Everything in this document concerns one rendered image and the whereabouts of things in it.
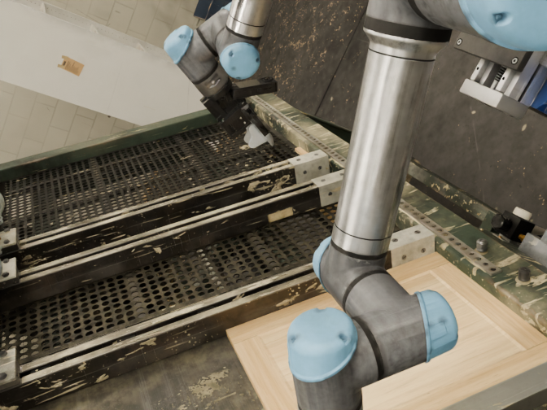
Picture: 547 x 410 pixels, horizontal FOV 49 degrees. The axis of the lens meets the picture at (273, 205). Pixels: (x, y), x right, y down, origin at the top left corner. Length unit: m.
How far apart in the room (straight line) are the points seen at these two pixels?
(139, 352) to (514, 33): 1.06
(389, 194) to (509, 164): 1.99
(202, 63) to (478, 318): 0.81
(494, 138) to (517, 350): 1.61
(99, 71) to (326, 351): 4.45
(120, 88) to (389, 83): 4.40
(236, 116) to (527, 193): 1.49
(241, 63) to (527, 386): 0.80
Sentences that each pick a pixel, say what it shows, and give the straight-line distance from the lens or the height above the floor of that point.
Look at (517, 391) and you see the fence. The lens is 1.19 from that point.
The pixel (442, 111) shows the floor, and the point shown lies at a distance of 3.07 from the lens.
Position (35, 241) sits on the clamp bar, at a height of 1.71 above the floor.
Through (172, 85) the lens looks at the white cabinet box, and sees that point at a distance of 5.07.
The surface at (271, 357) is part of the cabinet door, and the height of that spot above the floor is 1.31.
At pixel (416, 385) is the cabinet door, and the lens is 1.22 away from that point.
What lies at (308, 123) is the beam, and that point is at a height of 0.83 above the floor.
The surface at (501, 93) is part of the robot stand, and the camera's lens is 1.43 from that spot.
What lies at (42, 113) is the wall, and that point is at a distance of 6.50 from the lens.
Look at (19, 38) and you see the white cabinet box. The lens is 4.89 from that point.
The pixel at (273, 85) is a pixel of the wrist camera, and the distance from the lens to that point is 1.43.
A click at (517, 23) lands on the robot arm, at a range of 0.54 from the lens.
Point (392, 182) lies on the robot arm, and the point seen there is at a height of 1.54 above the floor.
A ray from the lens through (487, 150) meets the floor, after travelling 2.79.
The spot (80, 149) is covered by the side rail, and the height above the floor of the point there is 1.53.
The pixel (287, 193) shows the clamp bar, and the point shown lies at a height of 1.10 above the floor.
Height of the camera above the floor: 1.99
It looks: 29 degrees down
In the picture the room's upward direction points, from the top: 74 degrees counter-clockwise
